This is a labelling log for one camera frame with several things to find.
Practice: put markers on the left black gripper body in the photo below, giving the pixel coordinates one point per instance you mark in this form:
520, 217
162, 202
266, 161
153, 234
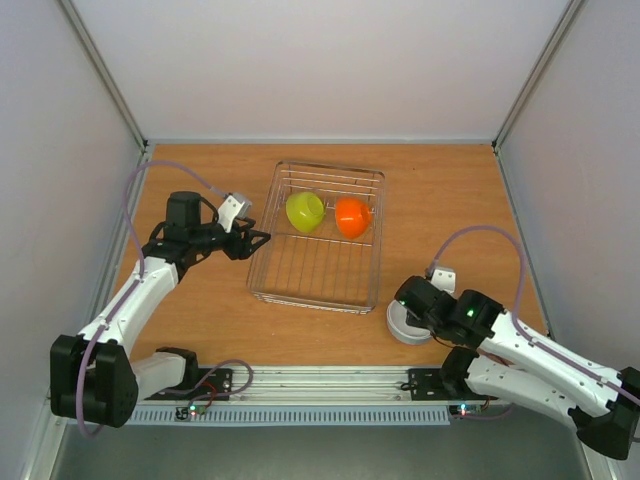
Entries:
234, 251

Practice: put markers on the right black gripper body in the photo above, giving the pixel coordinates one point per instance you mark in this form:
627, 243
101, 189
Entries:
413, 319

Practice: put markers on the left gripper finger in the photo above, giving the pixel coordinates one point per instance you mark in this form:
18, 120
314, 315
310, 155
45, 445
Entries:
246, 224
254, 240

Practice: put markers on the lime green bowl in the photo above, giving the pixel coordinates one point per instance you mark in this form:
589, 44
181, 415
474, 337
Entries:
305, 211

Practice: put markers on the metal wire dish rack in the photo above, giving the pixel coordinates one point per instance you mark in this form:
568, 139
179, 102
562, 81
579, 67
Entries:
322, 269

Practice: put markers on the orange bowl white inside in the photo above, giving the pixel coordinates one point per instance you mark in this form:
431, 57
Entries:
352, 217

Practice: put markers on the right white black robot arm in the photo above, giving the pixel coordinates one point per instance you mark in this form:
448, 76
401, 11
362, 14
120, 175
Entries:
495, 355

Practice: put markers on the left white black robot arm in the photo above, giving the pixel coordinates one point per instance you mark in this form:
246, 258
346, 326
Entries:
172, 249

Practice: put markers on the grey patterned bowl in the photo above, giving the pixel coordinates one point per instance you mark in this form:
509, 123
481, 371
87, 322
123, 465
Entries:
396, 320

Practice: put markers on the right small circuit board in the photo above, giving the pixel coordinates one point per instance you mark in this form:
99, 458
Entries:
463, 410

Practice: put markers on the small circuit board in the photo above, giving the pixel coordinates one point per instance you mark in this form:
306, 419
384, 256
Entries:
463, 410
189, 413

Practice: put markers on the left small circuit board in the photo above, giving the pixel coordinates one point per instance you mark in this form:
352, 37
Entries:
189, 413

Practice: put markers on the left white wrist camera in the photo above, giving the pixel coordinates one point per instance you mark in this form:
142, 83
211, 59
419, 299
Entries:
234, 206

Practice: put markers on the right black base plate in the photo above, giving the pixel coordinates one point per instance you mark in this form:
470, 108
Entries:
430, 384

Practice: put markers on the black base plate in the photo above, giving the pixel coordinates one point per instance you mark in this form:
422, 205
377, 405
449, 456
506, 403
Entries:
219, 382
430, 384

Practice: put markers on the aluminium front rail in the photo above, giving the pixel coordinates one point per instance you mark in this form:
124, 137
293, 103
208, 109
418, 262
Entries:
320, 382

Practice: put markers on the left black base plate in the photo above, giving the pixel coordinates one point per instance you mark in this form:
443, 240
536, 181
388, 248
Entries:
219, 382

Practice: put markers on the grey slotted cable duct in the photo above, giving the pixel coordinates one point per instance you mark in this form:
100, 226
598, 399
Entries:
229, 416

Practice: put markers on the left aluminium frame post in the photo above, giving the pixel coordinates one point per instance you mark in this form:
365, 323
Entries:
91, 50

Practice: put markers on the aluminium frame post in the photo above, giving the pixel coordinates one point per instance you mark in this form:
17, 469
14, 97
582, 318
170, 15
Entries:
542, 63
91, 50

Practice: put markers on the right aluminium frame post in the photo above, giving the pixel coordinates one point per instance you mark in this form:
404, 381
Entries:
542, 63

